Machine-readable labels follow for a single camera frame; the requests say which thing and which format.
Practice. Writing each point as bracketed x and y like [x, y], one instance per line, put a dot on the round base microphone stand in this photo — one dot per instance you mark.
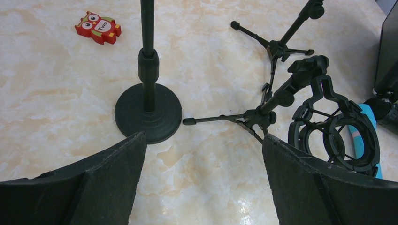
[149, 107]

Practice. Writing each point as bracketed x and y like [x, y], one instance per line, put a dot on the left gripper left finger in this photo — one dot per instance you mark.
[97, 190]

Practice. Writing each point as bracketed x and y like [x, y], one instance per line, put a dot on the shock mount tripod stand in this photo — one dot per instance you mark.
[325, 111]

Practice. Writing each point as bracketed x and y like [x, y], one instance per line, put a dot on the red owl toy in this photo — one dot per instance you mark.
[101, 29]

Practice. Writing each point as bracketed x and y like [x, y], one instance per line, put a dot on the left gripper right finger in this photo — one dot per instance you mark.
[309, 191]

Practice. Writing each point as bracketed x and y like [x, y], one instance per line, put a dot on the teal microphone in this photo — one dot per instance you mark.
[356, 136]

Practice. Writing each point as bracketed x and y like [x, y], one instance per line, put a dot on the black foam lined case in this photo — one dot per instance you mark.
[386, 79]

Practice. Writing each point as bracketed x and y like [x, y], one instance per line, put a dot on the small black tripod stand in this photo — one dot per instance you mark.
[278, 49]

